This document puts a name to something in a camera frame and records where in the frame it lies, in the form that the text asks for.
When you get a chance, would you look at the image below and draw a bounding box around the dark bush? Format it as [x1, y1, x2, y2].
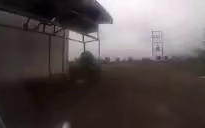
[69, 50, 103, 83]

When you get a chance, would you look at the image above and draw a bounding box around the row of distant trees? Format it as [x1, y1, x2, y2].
[101, 55, 198, 64]

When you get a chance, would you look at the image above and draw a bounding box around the building with overhanging roof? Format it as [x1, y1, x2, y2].
[0, 0, 114, 84]

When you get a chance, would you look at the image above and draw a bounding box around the tall frame tower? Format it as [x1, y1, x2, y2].
[150, 30, 164, 61]

